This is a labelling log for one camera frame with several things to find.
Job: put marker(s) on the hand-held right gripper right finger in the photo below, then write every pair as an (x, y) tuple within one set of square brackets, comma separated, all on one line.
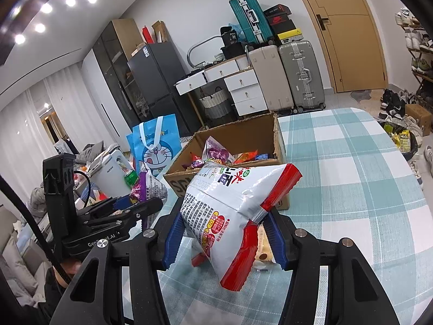
[(275, 240)]

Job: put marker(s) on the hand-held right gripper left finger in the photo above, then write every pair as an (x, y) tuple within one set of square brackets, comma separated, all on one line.
[(172, 240)]

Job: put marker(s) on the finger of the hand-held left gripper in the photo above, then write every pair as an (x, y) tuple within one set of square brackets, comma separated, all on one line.
[(121, 203), (145, 208)]

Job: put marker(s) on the purple green candy bag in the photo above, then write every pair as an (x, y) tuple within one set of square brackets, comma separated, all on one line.
[(154, 186)]

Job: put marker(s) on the white red noodle snack bag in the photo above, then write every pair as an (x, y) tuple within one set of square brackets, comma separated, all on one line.
[(230, 210)]

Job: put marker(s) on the purple snack bag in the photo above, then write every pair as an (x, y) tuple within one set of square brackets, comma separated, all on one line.
[(216, 150)]

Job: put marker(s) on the brown cardboard box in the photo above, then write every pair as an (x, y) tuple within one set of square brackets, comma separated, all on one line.
[(236, 135)]

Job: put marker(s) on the person's left forearm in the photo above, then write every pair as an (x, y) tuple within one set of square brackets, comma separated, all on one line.
[(50, 289)]

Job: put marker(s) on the person's left hand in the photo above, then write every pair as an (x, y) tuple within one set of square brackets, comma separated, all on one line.
[(71, 266)]

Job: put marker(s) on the pale yellow packet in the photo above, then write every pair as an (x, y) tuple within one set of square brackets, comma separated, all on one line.
[(265, 255)]

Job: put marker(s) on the green can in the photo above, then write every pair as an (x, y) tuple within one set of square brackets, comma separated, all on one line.
[(130, 177)]

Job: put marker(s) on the white appliance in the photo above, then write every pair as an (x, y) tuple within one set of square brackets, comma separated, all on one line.
[(108, 172)]

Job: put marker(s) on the pile of grey clothes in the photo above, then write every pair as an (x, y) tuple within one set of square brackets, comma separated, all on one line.
[(91, 152)]

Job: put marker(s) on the blue cartoon gift bag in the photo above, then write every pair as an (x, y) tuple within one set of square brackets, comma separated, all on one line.
[(159, 142)]

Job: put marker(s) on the teal plaid tablecloth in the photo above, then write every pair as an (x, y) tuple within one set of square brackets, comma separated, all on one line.
[(338, 193)]

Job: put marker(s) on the grey sofa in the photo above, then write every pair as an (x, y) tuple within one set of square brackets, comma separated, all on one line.
[(20, 264)]

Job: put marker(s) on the white curtain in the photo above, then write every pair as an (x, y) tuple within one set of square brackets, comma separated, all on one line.
[(50, 108)]

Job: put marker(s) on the woven basket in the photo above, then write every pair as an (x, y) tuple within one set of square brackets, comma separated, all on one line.
[(214, 103)]

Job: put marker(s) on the dark grey fridge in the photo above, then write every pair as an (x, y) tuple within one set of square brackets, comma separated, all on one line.
[(159, 74)]

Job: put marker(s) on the dark glass cabinet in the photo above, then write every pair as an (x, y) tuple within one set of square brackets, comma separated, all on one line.
[(115, 67)]

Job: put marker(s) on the white drawer desk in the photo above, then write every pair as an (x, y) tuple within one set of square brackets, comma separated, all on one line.
[(243, 88)]

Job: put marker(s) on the black trash bin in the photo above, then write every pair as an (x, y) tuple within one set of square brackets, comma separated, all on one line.
[(402, 142)]

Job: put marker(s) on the beige suitcase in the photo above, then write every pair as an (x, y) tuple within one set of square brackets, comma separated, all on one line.
[(270, 78)]

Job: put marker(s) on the silver suitcase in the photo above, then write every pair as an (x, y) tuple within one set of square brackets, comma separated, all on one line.
[(301, 74)]

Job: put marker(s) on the grey door mat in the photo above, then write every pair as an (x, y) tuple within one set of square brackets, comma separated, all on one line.
[(365, 95)]

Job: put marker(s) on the grey metal hoop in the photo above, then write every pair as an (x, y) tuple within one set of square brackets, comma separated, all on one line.
[(199, 45)]

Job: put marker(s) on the pile of shoes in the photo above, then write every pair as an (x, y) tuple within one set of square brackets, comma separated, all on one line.
[(394, 103)]

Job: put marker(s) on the row of ceiling spotlights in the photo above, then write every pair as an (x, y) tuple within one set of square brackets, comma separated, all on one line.
[(44, 8)]

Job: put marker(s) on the black bag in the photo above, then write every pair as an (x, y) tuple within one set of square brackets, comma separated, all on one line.
[(231, 40)]

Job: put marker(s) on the small cardboard box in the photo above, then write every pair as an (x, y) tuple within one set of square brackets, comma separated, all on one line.
[(419, 118)]

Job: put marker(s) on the black yellow shoe box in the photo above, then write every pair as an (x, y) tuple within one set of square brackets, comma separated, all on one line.
[(287, 33)]

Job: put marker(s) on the wooden door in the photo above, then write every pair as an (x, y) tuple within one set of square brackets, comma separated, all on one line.
[(351, 40)]

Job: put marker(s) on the teal suitcase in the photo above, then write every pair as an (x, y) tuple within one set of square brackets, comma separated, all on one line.
[(250, 17)]

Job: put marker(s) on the red black shoe box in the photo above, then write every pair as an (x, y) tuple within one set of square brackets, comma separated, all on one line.
[(279, 21)]

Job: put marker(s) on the shoe rack with shoes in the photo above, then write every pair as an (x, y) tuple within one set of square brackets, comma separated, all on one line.
[(419, 61)]

